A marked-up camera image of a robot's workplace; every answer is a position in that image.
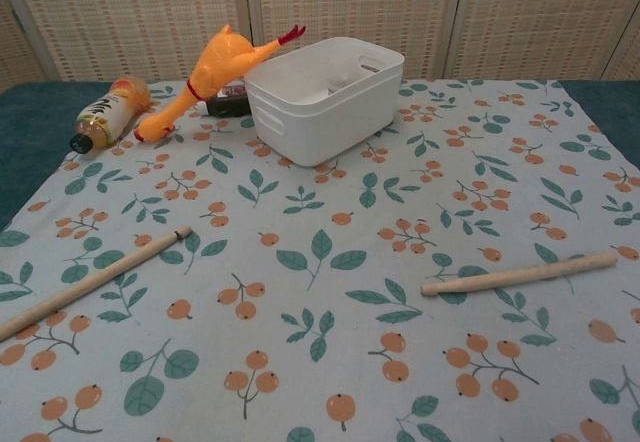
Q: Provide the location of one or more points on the wooden stick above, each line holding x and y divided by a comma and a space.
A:
100, 278
520, 273

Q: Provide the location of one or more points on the floral print table cloth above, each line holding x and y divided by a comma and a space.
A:
320, 222

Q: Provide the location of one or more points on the white plastic storage bin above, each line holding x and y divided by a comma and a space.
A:
325, 132

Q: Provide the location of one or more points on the small black box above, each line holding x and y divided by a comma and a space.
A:
227, 105

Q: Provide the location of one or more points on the orange rubber chicken toy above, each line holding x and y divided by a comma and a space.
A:
220, 62

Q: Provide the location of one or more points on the plastic tea drink bottle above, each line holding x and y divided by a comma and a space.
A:
102, 119

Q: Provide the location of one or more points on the woven bamboo folding screen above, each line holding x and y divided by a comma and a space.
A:
150, 12

